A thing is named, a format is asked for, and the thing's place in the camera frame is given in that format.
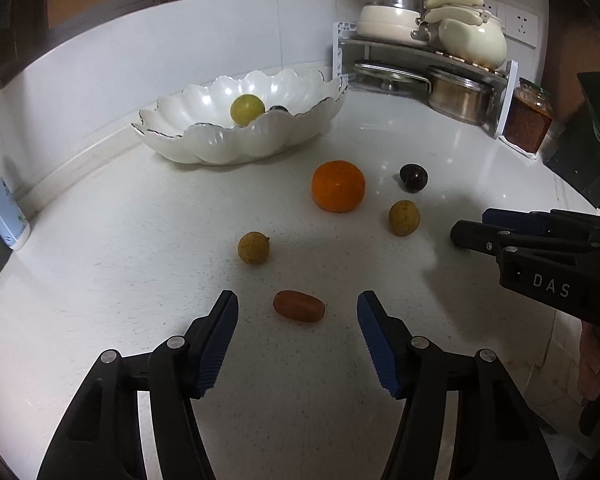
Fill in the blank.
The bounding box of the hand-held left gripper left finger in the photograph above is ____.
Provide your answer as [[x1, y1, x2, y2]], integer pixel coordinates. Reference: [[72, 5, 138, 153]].
[[36, 289, 240, 480]]

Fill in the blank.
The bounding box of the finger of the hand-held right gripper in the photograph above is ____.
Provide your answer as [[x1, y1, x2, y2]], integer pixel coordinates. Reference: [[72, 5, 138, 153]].
[[450, 219, 598, 262], [481, 207, 600, 235]]

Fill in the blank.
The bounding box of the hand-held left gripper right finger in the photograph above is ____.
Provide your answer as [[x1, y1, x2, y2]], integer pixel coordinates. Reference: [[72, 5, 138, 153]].
[[356, 290, 563, 480]]

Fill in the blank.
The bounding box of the brown longan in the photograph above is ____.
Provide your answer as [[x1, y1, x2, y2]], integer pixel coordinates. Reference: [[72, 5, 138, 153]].
[[237, 230, 273, 265], [388, 200, 421, 237]]

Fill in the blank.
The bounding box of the red oblong grape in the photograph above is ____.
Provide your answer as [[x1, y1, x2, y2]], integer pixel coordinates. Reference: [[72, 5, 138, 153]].
[[273, 289, 326, 326]]

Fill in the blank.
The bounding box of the orange mandarin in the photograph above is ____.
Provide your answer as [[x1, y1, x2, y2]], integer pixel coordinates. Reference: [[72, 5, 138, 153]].
[[311, 160, 367, 212]]

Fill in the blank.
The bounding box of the white scalloped bowl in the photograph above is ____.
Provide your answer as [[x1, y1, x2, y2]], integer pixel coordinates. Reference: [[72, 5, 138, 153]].
[[131, 69, 349, 166]]

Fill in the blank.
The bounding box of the yellow-green round fruit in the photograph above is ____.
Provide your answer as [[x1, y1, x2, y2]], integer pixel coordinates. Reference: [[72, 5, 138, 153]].
[[230, 93, 267, 127]]

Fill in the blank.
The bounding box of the person's right hand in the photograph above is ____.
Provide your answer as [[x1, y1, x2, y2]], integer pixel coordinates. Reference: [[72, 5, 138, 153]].
[[577, 322, 600, 403]]

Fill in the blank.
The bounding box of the black knife block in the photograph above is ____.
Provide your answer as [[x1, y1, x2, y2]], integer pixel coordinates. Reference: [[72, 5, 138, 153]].
[[542, 72, 600, 211]]

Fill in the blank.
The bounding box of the glass jar of red sauce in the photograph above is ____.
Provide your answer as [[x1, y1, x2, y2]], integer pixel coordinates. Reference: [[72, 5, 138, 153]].
[[502, 77, 555, 155]]

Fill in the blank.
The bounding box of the steel pot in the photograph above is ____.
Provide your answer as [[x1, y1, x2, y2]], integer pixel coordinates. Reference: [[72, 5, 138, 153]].
[[425, 66, 498, 126]]

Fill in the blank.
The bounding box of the cream kettle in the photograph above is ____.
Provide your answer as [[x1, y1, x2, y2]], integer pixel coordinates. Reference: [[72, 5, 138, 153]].
[[422, 0, 509, 68]]

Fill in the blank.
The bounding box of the steel pot lid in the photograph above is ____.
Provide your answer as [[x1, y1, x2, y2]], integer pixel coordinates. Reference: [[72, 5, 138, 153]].
[[352, 60, 431, 92]]

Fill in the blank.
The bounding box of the dark brown cutting board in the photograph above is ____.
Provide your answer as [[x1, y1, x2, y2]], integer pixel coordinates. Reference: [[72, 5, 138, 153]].
[[540, 0, 600, 126]]

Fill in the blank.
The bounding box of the cream pot with glass lid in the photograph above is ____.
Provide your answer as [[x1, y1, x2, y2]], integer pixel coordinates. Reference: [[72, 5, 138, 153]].
[[356, 0, 428, 43]]

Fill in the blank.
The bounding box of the grey and white shelf rack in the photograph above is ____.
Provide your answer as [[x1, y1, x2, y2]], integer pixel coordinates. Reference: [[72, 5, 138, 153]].
[[331, 21, 520, 140]]

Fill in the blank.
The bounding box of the white pump bottle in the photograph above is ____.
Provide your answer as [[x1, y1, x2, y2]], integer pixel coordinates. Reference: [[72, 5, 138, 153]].
[[0, 160, 32, 252]]

